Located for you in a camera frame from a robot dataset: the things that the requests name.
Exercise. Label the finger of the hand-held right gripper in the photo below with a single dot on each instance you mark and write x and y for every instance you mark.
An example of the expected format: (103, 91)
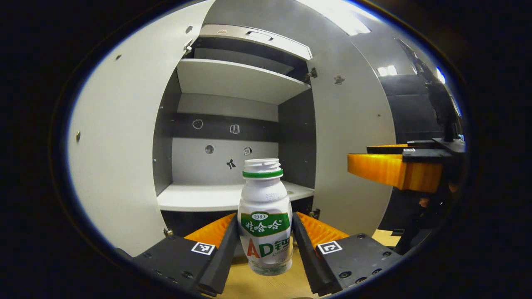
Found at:
(419, 144)
(424, 154)

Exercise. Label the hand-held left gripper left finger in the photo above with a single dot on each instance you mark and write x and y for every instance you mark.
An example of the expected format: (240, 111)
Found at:
(220, 261)

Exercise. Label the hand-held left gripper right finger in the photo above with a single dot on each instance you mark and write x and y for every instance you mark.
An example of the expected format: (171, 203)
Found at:
(309, 261)

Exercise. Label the white bottle with green label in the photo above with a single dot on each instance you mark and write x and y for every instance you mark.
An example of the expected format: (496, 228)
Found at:
(266, 232)

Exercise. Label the grey cabinet door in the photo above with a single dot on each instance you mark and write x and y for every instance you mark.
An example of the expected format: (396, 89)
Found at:
(353, 124)
(120, 124)

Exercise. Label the metal door hinge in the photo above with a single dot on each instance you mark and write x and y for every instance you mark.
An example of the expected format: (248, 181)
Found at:
(311, 74)
(314, 213)
(168, 232)
(188, 46)

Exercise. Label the white cabinet shelf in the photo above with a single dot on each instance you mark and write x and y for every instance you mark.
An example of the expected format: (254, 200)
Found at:
(237, 79)

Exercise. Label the grey cabinet drawer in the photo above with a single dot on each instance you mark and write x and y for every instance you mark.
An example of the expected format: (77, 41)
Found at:
(232, 35)

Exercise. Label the black backdrop cloth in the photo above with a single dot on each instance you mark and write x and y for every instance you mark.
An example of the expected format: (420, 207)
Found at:
(411, 112)

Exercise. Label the small ceiling light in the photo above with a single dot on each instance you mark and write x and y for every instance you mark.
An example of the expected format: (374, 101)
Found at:
(386, 70)

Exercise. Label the long ceiling light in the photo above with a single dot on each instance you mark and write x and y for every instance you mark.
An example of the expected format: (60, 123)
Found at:
(336, 16)

